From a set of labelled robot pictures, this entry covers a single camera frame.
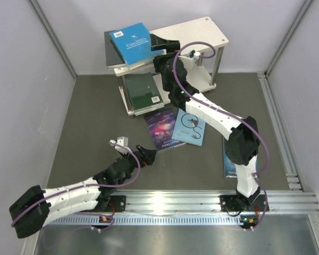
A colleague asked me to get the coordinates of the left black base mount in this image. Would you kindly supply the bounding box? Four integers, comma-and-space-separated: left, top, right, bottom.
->
103, 195, 126, 213

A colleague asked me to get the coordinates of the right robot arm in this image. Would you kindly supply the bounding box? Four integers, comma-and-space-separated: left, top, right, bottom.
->
150, 34, 260, 211

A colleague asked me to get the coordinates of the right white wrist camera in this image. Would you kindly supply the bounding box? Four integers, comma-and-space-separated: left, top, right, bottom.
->
184, 50, 202, 69

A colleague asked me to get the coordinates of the aluminium front rail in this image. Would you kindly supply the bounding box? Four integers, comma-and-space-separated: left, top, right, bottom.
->
31, 189, 319, 216

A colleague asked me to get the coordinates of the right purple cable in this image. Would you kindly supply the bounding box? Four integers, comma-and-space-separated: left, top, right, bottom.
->
172, 41, 271, 208

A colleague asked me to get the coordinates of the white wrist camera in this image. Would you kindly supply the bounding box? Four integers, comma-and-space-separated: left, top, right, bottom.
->
184, 50, 202, 69
108, 137, 129, 154

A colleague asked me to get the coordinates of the bright blue book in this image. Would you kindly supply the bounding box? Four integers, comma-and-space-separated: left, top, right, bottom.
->
109, 23, 165, 70

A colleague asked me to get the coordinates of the pale grey-green book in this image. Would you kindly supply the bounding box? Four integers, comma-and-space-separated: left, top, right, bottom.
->
134, 103, 165, 116

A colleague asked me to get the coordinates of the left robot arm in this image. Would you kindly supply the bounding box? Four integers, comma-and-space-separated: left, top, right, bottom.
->
9, 140, 157, 239

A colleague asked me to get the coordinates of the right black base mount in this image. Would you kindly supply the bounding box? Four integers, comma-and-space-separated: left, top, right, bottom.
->
220, 194, 270, 216

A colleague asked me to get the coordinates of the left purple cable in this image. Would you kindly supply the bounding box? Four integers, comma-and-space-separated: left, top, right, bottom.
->
10, 142, 141, 229

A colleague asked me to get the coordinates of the light blue circle book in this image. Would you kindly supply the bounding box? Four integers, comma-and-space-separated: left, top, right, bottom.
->
172, 109, 206, 147

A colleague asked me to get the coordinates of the white two-tier shelf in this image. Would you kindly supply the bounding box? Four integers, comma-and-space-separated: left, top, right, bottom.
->
113, 16, 229, 117

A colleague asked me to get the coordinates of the dark blue Wuthering Heights book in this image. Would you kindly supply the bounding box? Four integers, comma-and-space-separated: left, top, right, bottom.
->
222, 138, 258, 179

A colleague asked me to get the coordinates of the black glossy book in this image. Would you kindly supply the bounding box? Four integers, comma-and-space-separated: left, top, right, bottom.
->
104, 31, 127, 69

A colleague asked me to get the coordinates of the dark green book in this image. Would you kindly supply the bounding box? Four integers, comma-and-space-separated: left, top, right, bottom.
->
125, 73, 163, 110

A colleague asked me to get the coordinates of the slotted cable duct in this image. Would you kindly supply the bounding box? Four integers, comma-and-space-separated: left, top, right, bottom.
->
49, 215, 254, 226

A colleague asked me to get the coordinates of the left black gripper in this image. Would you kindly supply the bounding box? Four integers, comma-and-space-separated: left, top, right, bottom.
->
118, 145, 157, 185

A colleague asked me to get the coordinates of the purple galaxy cover book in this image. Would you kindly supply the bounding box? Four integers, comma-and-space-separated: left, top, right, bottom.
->
144, 108, 186, 152

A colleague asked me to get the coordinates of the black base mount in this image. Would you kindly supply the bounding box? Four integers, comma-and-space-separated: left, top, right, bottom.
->
220, 194, 270, 216
103, 195, 126, 213

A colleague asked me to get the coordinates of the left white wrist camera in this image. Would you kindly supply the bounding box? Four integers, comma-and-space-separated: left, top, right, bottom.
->
108, 137, 129, 154

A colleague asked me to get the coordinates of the purple cable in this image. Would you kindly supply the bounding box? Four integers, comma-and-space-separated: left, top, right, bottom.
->
172, 41, 271, 208
10, 142, 141, 229

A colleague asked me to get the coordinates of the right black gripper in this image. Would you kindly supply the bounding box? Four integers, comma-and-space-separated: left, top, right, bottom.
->
150, 35, 181, 92

